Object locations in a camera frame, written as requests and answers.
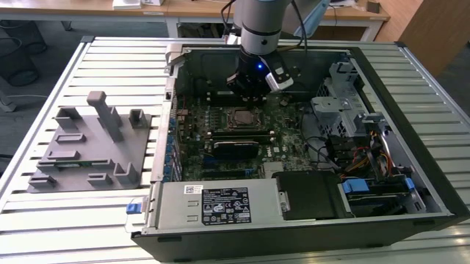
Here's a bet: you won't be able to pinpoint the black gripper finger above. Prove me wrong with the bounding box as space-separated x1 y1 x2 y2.
253 81 268 109
225 72 256 109

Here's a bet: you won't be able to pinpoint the small square CPU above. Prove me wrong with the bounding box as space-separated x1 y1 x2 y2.
233 111 257 125

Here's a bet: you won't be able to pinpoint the CPU socket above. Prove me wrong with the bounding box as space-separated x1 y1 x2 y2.
225 107 263 130

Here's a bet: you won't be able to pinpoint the RAM slot white clips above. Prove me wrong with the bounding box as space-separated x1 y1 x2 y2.
209 132 275 136
209 137 275 141
205 97 267 102
205 92 267 97

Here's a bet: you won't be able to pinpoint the silver metal drive cage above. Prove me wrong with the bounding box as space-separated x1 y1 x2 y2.
309 62 392 138

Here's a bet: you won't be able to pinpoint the green motherboard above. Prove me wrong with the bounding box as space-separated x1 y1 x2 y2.
172 93 320 182

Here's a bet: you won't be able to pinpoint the black graphics card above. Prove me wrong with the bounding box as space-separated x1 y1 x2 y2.
211 140 260 160

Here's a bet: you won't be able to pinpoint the small silver heatsink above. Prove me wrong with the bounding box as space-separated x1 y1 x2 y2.
263 161 287 177

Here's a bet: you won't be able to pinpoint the black expansion slot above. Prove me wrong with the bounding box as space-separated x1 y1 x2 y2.
203 169 257 179

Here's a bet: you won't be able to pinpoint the blue disk carrier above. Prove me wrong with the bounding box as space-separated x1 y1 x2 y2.
340 178 370 196

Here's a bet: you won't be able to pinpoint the silver power supply unit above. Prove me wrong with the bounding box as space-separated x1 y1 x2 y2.
141 180 291 236

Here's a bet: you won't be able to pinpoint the grey parts rack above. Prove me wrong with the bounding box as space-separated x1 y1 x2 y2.
26 90 153 195

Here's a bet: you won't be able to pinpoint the black disk drive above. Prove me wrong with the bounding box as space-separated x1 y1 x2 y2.
347 192 408 217

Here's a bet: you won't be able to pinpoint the green RAM stick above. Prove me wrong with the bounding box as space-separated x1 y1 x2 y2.
54 160 95 168

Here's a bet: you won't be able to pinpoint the wooden cabinet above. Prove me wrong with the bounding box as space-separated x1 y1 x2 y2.
374 0 470 78

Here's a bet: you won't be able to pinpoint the black open PC case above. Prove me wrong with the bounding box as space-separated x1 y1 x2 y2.
124 41 470 263

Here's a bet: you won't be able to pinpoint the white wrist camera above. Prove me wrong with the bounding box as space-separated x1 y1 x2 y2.
263 54 295 92

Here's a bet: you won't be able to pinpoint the wooden desk white frame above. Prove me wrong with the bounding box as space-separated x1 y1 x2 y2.
0 0 392 42

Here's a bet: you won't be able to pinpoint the orange yellow power wires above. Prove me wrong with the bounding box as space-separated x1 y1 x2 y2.
339 147 390 177

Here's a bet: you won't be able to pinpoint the black wire waste bin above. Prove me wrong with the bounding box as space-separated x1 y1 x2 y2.
5 37 41 86

